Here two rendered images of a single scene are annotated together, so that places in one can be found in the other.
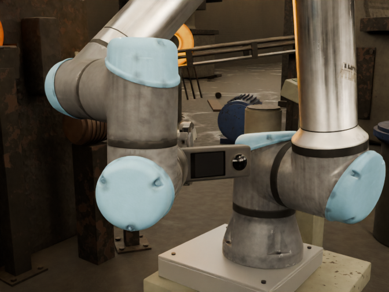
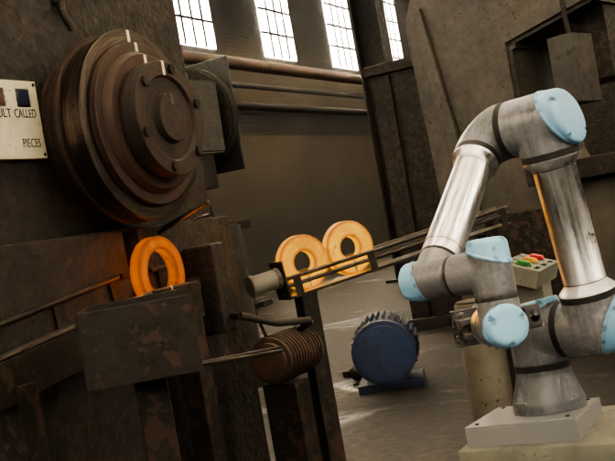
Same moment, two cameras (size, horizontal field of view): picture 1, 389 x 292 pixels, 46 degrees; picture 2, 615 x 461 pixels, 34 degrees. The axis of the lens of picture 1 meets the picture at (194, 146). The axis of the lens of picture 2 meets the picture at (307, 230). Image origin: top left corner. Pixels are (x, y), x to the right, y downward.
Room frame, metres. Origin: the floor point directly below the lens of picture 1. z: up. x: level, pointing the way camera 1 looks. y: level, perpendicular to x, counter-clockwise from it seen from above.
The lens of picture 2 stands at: (-1.20, 0.64, 0.81)
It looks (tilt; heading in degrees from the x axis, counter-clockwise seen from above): 0 degrees down; 351
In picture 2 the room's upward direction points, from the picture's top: 10 degrees counter-clockwise
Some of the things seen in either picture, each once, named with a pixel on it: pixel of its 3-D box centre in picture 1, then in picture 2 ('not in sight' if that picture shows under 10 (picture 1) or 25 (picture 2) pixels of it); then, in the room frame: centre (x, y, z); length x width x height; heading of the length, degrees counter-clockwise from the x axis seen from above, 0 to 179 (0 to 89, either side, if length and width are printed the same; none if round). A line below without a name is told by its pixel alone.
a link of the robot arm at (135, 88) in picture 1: (134, 91); (482, 270); (0.49, 0.07, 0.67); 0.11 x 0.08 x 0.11; 40
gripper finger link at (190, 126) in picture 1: (186, 137); not in sight; (0.69, 0.01, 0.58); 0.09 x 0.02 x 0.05; 173
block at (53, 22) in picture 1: (41, 56); (210, 289); (1.49, 0.49, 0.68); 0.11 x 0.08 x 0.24; 54
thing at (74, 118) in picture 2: not in sight; (133, 126); (1.29, 0.62, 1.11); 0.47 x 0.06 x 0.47; 144
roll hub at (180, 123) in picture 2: not in sight; (165, 119); (1.23, 0.54, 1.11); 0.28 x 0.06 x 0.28; 144
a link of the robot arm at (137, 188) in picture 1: (142, 182); (501, 324); (0.47, 0.06, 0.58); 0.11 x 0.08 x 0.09; 173
